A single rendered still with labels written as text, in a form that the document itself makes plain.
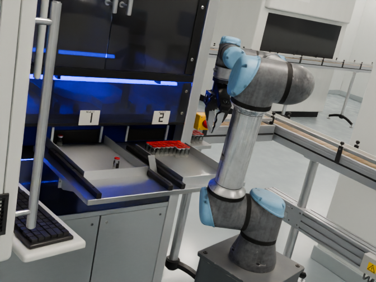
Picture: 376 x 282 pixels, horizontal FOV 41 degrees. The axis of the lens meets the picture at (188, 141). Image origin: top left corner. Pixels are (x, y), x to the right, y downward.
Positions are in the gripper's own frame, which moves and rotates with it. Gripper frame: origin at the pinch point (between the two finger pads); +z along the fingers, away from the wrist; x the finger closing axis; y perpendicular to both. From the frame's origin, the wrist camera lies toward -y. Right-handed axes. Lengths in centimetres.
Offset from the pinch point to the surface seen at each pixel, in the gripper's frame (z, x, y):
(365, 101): -4, -125, 88
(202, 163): 19.5, -4.3, 14.9
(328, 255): 99, -127, 78
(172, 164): 19.5, 10.0, 10.1
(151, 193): 19.6, 23.2, -18.4
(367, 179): 20, -89, 17
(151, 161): 15.9, 20.4, 1.7
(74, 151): 20, 49, 14
